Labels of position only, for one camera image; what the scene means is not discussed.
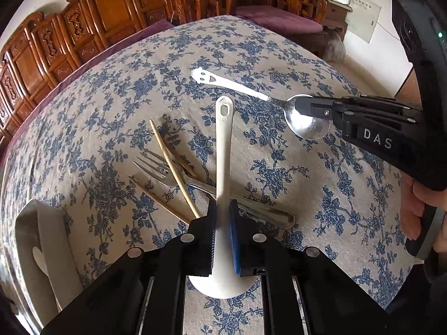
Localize smiley-handled metal spoon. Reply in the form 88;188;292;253
191;66;332;141

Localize grey plastic bag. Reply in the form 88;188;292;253
321;30;346;64

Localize wooden chopstick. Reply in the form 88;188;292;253
149;119;200;219
129;176;191;226

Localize purple armchair cushion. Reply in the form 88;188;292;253
234;5;324;35

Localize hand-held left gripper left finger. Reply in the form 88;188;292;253
40;198;219;335

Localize pale electrical panel cover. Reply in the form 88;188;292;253
346;0;382;44

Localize long-handled white spoon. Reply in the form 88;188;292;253
188;95;260;300

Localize small white spoon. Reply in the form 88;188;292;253
32;247;51;276

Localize long carved wooden sofa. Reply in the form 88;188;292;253
0;0;233;140

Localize carved wooden armchair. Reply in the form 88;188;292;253
203;0;329;34

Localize person's right hand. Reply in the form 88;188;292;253
401;175;447;241

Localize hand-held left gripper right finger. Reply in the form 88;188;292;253
229;199;390;335

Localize metal fork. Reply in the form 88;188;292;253
134;149;296;230

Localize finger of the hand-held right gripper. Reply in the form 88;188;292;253
309;95;423;123
294;97;357;128

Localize rectangular metal tin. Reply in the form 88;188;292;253
15;198;84;322

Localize white cable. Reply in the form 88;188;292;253
375;21;399;39

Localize blue floral tablecloth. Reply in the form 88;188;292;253
0;15;416;335

